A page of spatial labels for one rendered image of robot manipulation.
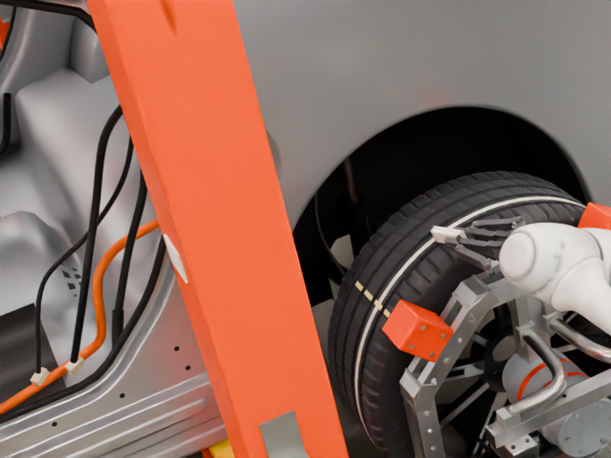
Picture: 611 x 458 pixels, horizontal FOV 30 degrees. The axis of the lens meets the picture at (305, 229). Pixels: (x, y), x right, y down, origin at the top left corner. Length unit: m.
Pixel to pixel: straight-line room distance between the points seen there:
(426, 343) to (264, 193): 0.58
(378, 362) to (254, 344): 0.50
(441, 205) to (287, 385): 0.62
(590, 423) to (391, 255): 0.48
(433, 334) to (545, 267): 0.39
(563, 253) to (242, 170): 0.50
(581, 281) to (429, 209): 0.57
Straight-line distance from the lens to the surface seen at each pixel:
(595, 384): 2.07
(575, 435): 2.17
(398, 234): 2.23
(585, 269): 1.75
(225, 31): 1.50
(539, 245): 1.73
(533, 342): 2.13
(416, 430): 2.19
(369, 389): 2.20
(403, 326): 2.05
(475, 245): 2.06
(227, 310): 1.67
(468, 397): 2.33
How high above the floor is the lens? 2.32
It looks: 31 degrees down
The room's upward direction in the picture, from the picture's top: 14 degrees counter-clockwise
